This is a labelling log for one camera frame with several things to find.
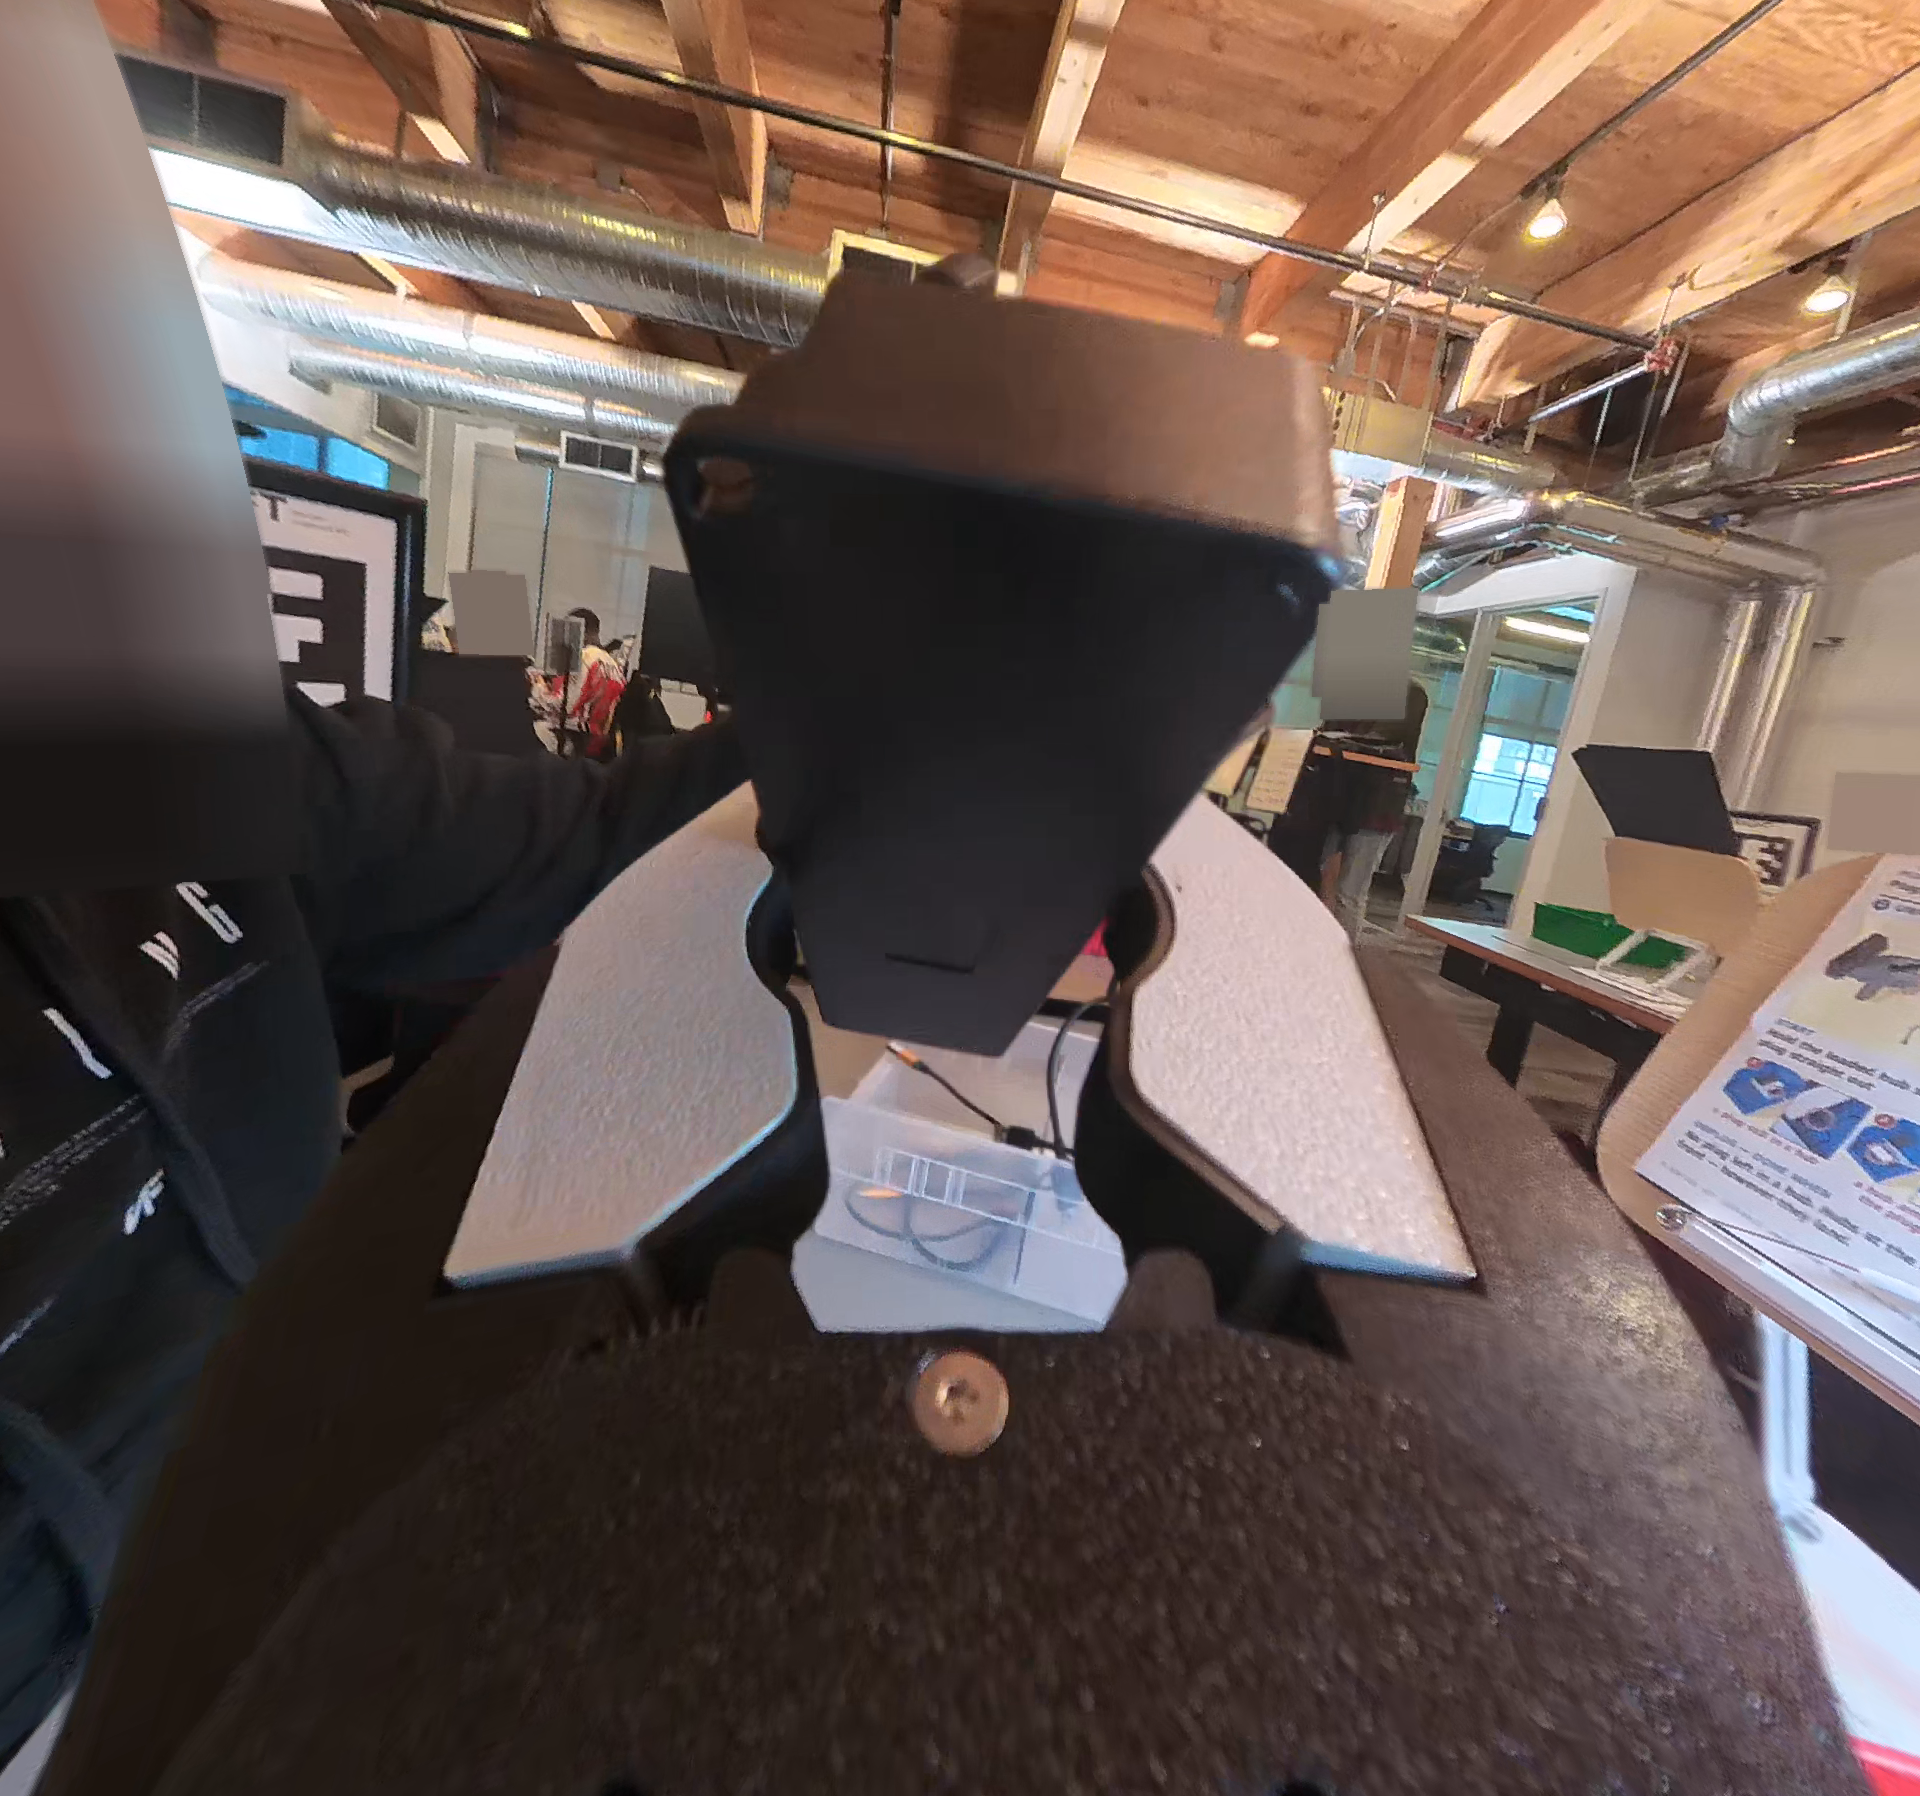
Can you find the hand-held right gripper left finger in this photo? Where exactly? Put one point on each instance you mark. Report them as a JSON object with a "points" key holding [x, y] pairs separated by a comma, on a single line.
{"points": [[645, 1061]]}

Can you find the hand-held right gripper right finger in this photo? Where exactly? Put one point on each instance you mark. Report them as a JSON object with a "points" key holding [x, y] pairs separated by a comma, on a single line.
{"points": [[1275, 1061]]}

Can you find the clear plastic bin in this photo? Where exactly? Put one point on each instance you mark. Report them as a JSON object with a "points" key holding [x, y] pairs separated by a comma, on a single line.
{"points": [[885, 1150]]}

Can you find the black box usb hub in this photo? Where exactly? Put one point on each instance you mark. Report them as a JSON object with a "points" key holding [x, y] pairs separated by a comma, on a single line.
{"points": [[991, 716]]}

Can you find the person's left forearm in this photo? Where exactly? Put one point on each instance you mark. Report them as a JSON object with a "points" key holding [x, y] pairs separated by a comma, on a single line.
{"points": [[525, 837]]}

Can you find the wooden table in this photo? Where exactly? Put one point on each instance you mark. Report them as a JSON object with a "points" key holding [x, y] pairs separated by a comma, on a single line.
{"points": [[1515, 964]]}

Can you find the black office chair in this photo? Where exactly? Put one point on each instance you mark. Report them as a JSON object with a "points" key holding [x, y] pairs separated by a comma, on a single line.
{"points": [[1470, 859]]}

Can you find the green plastic bin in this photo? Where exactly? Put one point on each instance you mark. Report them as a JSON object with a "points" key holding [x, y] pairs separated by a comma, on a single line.
{"points": [[1574, 930]]}

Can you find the glass window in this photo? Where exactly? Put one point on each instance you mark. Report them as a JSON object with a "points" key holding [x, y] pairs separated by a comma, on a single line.
{"points": [[1509, 784]]}

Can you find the large black display screen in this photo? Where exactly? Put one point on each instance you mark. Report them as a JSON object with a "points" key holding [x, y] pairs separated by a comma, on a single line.
{"points": [[678, 627]]}

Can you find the clipboard stand with black sheet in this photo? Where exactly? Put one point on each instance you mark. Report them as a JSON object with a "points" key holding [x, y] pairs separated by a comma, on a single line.
{"points": [[1651, 790]]}

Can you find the person's black hoodie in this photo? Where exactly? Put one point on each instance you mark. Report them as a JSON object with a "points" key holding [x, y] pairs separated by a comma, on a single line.
{"points": [[151, 1077]]}

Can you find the framed marker picture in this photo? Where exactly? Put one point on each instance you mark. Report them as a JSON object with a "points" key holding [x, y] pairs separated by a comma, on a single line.
{"points": [[1778, 850]]}

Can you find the large framed marker poster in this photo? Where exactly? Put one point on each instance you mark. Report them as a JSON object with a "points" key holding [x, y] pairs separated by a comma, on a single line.
{"points": [[338, 581]]}

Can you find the white air vent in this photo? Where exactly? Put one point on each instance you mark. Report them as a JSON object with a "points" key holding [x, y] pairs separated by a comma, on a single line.
{"points": [[609, 454]]}

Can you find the ceiling spotlight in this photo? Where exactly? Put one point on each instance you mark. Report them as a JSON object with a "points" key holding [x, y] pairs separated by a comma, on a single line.
{"points": [[1545, 218], [1827, 292]]}

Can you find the silver ventilation duct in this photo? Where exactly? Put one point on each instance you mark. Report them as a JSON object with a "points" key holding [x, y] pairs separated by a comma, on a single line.
{"points": [[1800, 378], [570, 245], [480, 357]]}

